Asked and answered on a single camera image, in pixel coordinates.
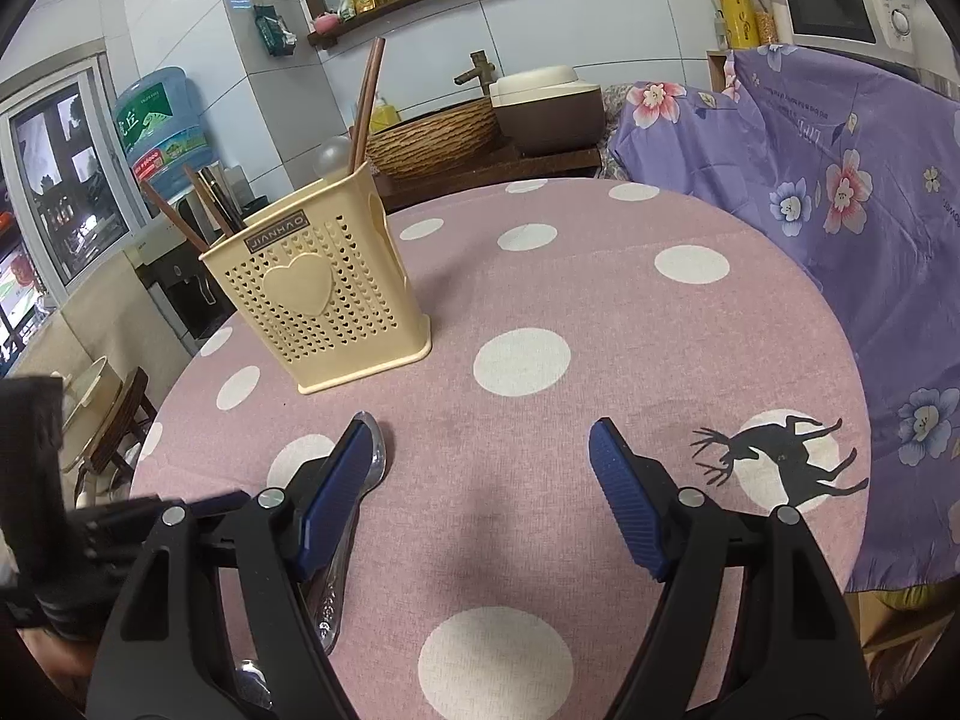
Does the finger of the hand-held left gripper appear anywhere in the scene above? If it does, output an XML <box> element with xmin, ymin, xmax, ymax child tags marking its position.
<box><xmin>180</xmin><ymin>491</ymin><xmax>252</xmax><ymax>520</ymax></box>

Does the blue water jug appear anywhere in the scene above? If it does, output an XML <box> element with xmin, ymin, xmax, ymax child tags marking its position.
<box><xmin>112</xmin><ymin>66</ymin><xmax>211</xmax><ymax>192</ymax></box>

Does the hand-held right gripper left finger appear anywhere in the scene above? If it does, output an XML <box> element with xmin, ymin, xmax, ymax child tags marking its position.
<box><xmin>86</xmin><ymin>420</ymin><xmax>374</xmax><ymax>720</ymax></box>

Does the woven basket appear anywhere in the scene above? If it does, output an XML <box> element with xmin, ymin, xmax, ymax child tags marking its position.
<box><xmin>364</xmin><ymin>97</ymin><xmax>500</xmax><ymax>179</ymax></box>

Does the glass jar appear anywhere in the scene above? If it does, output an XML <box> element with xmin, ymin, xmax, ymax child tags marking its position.
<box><xmin>750</xmin><ymin>0</ymin><xmax>782</xmax><ymax>46</ymax></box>

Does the window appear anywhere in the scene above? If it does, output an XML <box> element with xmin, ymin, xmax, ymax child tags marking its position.
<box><xmin>0</xmin><ymin>67</ymin><xmax>147</xmax><ymax>361</ymax></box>

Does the wooden counter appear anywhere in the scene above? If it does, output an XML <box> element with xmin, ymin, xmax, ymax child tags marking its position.
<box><xmin>371</xmin><ymin>142</ymin><xmax>605</xmax><ymax>211</ymax></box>

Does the beige perforated utensil holder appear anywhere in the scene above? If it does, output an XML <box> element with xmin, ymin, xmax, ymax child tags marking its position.
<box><xmin>199</xmin><ymin>161</ymin><xmax>434</xmax><ymax>396</ymax></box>

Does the pink polka dot tablecloth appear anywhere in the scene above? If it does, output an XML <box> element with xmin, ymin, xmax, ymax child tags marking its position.
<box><xmin>127</xmin><ymin>178</ymin><xmax>875</xmax><ymax>720</ymax></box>

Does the brown rice cooker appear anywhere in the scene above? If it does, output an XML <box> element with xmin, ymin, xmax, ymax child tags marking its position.
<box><xmin>489</xmin><ymin>66</ymin><xmax>605</xmax><ymax>158</ymax></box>

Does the white microwave oven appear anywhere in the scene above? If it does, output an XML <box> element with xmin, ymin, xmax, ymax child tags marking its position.
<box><xmin>776</xmin><ymin>0</ymin><xmax>923</xmax><ymax>68</ymax></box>

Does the green packet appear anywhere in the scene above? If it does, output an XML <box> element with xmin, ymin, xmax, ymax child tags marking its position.
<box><xmin>253</xmin><ymin>4</ymin><xmax>297</xmax><ymax>57</ymax></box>

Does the wooden stool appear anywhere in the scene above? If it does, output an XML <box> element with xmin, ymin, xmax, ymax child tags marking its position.
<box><xmin>75</xmin><ymin>367</ymin><xmax>158</xmax><ymax>503</ymax></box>

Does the water dispenser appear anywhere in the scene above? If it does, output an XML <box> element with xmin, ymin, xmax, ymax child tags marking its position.
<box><xmin>124</xmin><ymin>199</ymin><xmax>241</xmax><ymax>342</ymax></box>

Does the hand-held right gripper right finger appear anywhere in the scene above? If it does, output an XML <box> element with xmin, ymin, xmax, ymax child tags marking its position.
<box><xmin>589</xmin><ymin>418</ymin><xmax>875</xmax><ymax>720</ymax></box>

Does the black chopstick with gold band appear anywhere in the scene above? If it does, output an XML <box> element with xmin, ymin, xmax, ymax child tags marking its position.
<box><xmin>199</xmin><ymin>165</ymin><xmax>248</xmax><ymax>235</ymax></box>

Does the wooden faucet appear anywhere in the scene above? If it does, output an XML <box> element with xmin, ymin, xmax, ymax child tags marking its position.
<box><xmin>454</xmin><ymin>51</ymin><xmax>496</xmax><ymax>87</ymax></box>

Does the purple floral cloth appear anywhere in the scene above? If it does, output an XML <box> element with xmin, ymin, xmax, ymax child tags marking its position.
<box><xmin>607</xmin><ymin>45</ymin><xmax>960</xmax><ymax>593</ymax></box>

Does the steel spoon with wooden handle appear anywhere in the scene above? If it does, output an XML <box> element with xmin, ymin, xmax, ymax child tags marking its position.
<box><xmin>315</xmin><ymin>136</ymin><xmax>353</xmax><ymax>177</ymax></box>

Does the thin brown wooden chopstick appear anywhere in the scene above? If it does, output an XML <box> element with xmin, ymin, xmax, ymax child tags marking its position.
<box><xmin>139</xmin><ymin>180</ymin><xmax>211</xmax><ymax>252</ymax></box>

